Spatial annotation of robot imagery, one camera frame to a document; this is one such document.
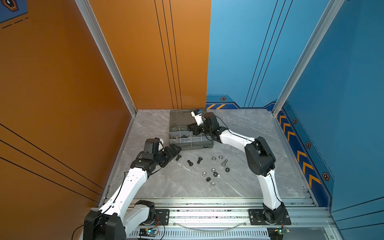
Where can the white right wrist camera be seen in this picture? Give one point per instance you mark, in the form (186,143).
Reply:
(198,115)

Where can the green circuit board left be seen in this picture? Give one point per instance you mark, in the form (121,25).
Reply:
(148,234)

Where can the black hex bolt middle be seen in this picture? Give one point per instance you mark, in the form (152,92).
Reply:
(190,163)

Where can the aluminium left corner post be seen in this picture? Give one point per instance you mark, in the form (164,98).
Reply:
(101,42)

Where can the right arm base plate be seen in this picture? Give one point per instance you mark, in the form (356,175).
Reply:
(262,217)

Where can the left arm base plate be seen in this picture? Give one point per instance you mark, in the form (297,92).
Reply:
(161,216)

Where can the silver hex bolt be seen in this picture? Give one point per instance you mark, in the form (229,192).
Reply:
(224,163)

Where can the aluminium right corner post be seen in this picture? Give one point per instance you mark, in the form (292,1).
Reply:
(318,34)

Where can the grey plastic organizer box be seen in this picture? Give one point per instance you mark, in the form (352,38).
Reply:
(181,136)

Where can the circuit board right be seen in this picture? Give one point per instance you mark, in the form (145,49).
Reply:
(277,233)

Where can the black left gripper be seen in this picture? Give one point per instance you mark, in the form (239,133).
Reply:
(174,152)

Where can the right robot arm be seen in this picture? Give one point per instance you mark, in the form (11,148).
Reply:
(260,159)

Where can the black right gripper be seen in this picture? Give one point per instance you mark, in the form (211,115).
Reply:
(195,130)

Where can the aluminium front rail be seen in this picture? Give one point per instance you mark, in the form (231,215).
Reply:
(228,219)

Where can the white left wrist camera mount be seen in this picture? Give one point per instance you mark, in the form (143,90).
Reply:
(161,145)

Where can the aluminium corner post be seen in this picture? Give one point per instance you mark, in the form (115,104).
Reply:
(318,34)
(101,42)

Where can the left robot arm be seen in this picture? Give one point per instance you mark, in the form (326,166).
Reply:
(113,220)

